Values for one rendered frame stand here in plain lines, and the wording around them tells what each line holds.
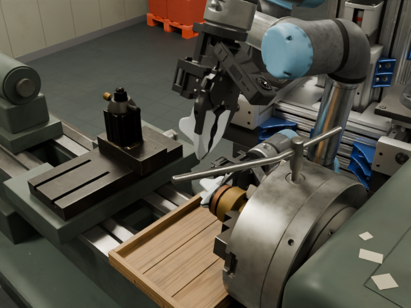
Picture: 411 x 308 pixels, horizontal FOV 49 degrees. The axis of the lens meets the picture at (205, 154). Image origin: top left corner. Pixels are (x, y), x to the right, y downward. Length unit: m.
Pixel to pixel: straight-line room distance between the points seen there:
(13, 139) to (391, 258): 1.30
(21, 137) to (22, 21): 3.37
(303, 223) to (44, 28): 4.58
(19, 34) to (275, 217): 4.39
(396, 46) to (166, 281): 0.94
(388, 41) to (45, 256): 1.34
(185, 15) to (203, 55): 4.67
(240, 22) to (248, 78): 0.09
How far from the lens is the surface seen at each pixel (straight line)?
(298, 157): 0.77
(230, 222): 0.90
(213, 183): 1.01
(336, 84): 1.10
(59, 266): 1.67
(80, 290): 1.58
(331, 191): 0.79
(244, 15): 0.68
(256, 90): 0.64
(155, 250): 1.17
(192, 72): 0.70
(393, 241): 0.70
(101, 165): 1.34
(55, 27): 5.21
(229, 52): 0.67
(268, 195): 0.79
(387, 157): 1.23
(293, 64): 0.95
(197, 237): 1.19
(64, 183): 1.29
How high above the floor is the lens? 1.70
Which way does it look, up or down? 33 degrees down
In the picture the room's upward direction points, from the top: straight up
